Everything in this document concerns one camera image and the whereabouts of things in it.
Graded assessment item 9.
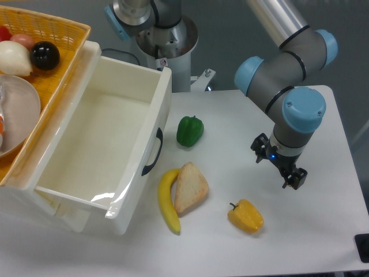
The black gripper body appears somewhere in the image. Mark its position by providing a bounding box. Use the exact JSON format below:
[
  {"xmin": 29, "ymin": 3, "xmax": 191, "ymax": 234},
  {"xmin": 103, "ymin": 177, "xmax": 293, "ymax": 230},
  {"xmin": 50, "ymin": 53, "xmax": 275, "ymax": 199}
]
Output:
[{"xmin": 266, "ymin": 137, "xmax": 302, "ymax": 174}]

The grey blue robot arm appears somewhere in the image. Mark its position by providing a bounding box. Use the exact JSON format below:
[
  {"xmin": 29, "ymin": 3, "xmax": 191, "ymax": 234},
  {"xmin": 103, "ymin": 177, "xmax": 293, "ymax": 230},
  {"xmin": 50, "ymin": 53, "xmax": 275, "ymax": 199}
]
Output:
[{"xmin": 104, "ymin": 1, "xmax": 338, "ymax": 189}]

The green bell pepper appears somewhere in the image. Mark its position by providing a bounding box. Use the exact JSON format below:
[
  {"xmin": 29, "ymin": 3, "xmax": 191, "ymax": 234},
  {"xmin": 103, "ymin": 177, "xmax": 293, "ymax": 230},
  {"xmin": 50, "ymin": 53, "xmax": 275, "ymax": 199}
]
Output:
[{"xmin": 176, "ymin": 115, "xmax": 204, "ymax": 148}]

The red fruit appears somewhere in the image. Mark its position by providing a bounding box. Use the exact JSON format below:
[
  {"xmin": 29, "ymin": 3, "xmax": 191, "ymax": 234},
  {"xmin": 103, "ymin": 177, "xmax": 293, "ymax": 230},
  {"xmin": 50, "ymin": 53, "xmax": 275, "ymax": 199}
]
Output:
[{"xmin": 0, "ymin": 25, "xmax": 12, "ymax": 42}]

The black round fruit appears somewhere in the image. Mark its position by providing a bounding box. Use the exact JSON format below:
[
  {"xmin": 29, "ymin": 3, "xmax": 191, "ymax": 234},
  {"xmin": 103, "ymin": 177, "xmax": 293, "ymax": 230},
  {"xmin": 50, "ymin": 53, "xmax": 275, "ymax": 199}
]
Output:
[{"xmin": 29, "ymin": 41, "xmax": 60, "ymax": 70}]

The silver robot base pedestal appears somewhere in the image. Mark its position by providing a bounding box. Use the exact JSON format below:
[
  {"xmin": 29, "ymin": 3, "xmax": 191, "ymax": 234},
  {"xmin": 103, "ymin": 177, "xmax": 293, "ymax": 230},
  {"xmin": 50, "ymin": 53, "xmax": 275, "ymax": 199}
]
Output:
[{"xmin": 136, "ymin": 16, "xmax": 216, "ymax": 92}]

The yellow banana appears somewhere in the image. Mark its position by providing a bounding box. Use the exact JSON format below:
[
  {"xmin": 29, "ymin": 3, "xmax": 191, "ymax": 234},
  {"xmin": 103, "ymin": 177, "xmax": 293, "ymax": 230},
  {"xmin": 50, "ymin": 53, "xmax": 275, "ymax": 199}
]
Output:
[{"xmin": 157, "ymin": 169, "xmax": 181, "ymax": 235}]

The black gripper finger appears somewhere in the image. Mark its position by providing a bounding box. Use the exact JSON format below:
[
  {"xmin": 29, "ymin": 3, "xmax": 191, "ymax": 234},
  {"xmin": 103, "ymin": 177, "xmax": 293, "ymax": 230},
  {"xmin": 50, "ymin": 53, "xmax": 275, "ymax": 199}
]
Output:
[
  {"xmin": 250, "ymin": 133, "xmax": 271, "ymax": 163},
  {"xmin": 281, "ymin": 167, "xmax": 308, "ymax": 190}
]

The white drawer cabinet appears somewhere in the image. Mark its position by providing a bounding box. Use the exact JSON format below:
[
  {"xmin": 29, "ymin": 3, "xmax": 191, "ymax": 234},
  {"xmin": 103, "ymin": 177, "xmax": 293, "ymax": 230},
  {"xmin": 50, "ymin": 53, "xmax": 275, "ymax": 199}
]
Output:
[{"xmin": 1, "ymin": 41, "xmax": 102, "ymax": 232}]

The black object at table edge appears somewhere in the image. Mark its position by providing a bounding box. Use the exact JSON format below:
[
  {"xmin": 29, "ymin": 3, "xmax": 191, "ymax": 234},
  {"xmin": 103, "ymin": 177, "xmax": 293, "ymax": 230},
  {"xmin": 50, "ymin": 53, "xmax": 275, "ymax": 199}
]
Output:
[{"xmin": 354, "ymin": 233, "xmax": 369, "ymax": 263}]

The pink round fruit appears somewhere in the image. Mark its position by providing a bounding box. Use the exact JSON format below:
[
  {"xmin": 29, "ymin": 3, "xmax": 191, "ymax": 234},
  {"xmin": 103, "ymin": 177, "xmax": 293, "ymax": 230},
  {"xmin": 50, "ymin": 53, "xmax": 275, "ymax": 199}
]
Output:
[{"xmin": 10, "ymin": 33, "xmax": 35, "ymax": 50}]

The white onion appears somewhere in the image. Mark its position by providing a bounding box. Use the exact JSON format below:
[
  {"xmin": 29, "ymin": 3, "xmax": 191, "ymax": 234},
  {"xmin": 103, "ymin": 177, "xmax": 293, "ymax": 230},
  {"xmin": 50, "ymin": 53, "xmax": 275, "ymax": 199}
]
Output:
[{"xmin": 1, "ymin": 40, "xmax": 33, "ymax": 77}]

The woven yellow basket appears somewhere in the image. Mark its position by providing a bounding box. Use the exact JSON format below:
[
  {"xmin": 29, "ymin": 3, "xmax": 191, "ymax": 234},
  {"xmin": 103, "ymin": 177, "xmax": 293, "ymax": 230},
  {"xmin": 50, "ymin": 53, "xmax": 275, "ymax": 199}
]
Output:
[{"xmin": 1, "ymin": 6, "xmax": 91, "ymax": 186}]

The yellow bell pepper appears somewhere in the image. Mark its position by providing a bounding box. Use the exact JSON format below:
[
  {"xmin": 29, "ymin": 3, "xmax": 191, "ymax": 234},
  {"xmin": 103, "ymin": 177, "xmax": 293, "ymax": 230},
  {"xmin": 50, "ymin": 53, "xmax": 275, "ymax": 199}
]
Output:
[{"xmin": 227, "ymin": 199, "xmax": 264, "ymax": 234}]

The white open drawer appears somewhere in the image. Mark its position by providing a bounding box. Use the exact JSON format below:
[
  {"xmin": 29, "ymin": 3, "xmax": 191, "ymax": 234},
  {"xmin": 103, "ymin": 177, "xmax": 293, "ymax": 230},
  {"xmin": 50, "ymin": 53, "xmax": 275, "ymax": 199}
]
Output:
[{"xmin": 34, "ymin": 55, "xmax": 173, "ymax": 236}]

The triangular bread slice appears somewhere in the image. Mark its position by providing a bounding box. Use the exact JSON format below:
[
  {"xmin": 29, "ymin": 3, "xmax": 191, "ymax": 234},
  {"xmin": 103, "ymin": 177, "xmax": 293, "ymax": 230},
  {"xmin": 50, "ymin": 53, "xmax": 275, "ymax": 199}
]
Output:
[{"xmin": 174, "ymin": 162, "xmax": 209, "ymax": 214}]

